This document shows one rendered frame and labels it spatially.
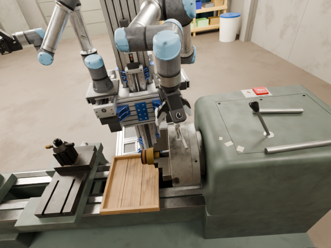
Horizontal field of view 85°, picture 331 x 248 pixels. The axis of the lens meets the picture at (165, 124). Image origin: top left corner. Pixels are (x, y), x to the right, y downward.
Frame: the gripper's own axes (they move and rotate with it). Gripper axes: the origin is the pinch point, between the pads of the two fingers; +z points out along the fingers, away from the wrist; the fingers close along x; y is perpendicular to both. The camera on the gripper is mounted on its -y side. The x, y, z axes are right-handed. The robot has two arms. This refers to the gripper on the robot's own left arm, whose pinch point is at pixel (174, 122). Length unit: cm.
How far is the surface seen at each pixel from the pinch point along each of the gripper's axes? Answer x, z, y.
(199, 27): -263, 241, 521
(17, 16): 335, 191, 819
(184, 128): -4.4, 7.3, 0.2
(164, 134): 4.2, 13.3, 4.3
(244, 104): -37.0, 8.2, 3.8
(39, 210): 72, 29, -5
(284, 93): -60, 10, 4
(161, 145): 7.4, 17.2, 1.2
